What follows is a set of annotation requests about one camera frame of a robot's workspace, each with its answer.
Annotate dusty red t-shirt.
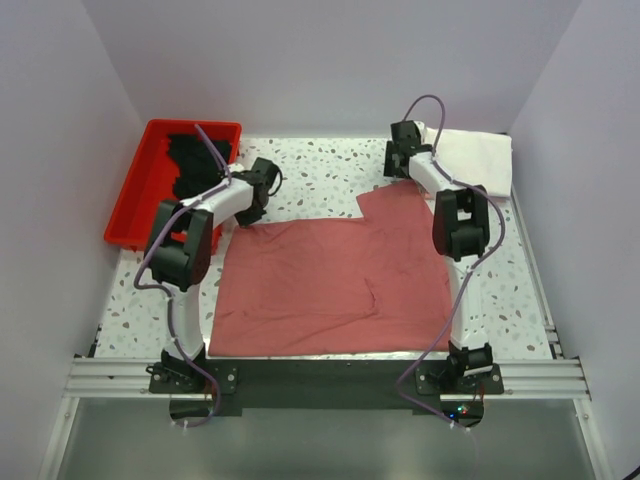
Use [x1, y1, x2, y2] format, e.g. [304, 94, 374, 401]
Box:
[209, 181, 451, 356]

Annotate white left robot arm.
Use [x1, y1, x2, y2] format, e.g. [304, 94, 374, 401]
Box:
[134, 158, 283, 395]

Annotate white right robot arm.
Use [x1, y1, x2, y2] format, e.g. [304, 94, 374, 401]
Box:
[384, 120, 493, 393]

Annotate black t-shirts in bin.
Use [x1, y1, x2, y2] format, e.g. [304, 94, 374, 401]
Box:
[167, 134, 226, 200]

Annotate folded white t-shirt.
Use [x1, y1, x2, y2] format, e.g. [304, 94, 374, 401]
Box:
[436, 129, 512, 198]

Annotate red plastic bin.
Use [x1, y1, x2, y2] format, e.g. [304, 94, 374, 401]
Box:
[104, 119, 242, 250]

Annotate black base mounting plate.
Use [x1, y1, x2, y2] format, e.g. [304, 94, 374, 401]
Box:
[146, 357, 505, 426]

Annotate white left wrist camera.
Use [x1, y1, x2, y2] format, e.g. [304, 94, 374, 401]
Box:
[229, 163, 246, 173]

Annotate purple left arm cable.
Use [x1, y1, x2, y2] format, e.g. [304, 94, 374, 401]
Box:
[133, 124, 236, 427]

